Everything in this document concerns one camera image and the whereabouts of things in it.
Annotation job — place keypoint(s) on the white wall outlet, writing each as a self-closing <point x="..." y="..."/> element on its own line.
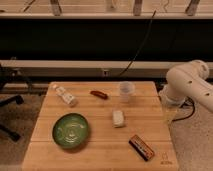
<point x="105" y="72"/>

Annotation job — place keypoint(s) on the green ceramic bowl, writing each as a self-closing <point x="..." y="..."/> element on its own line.
<point x="70" y="131"/>

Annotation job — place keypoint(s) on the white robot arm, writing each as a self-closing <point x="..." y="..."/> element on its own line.
<point x="188" y="80"/>

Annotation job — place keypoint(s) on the brown red sausage snack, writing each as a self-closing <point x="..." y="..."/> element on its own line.
<point x="99" y="94"/>

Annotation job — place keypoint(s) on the clear plastic cup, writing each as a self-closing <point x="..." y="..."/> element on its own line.
<point x="126" y="90"/>

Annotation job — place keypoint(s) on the black office chair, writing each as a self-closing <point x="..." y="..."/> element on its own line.
<point x="18" y="99"/>

